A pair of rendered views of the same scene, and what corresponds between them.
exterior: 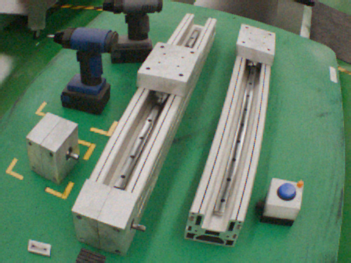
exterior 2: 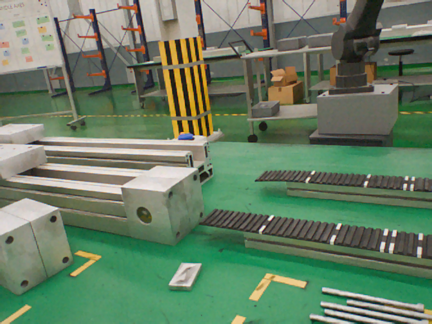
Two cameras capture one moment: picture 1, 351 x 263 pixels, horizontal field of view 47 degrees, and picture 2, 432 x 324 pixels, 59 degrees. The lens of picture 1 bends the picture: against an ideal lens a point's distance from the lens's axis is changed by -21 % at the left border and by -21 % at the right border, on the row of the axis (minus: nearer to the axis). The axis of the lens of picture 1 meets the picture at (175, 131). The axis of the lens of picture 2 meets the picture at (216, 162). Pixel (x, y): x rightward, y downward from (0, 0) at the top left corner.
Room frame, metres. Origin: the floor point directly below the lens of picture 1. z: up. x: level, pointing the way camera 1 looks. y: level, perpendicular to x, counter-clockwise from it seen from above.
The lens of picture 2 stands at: (0.23, 0.62, 1.09)
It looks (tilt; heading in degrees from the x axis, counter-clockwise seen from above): 18 degrees down; 292
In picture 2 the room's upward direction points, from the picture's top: 8 degrees counter-clockwise
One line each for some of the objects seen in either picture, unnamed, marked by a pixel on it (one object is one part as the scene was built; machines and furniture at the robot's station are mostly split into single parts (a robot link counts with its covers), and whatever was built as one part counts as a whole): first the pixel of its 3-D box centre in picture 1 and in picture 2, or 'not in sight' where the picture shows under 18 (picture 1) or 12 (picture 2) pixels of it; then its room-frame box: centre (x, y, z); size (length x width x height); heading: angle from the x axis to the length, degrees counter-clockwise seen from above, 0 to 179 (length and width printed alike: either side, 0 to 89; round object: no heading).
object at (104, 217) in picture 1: (111, 221); (169, 200); (0.54, 0.09, 0.83); 0.12 x 0.09 x 0.10; 80
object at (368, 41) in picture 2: not in sight; (356, 47); (0.24, -0.51, 1.00); 0.09 x 0.05 x 0.10; 118
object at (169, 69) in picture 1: (169, 71); (4, 166); (0.98, 0.03, 0.87); 0.16 x 0.11 x 0.07; 170
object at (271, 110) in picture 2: not in sight; (290, 87); (0.87, -3.22, 0.50); 1.03 x 0.55 x 1.01; 0
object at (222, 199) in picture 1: (245, 107); (74, 158); (0.95, -0.16, 0.82); 0.80 x 0.10 x 0.09; 170
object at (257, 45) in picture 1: (255, 47); (13, 139); (1.20, -0.20, 0.87); 0.16 x 0.11 x 0.07; 170
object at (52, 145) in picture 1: (56, 149); (29, 239); (0.71, 0.24, 0.83); 0.11 x 0.10 x 0.10; 72
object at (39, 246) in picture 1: (39, 248); (186, 276); (0.46, 0.24, 0.78); 0.05 x 0.03 x 0.01; 94
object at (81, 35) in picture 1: (76, 65); not in sight; (0.95, 0.26, 0.89); 0.20 x 0.08 x 0.22; 81
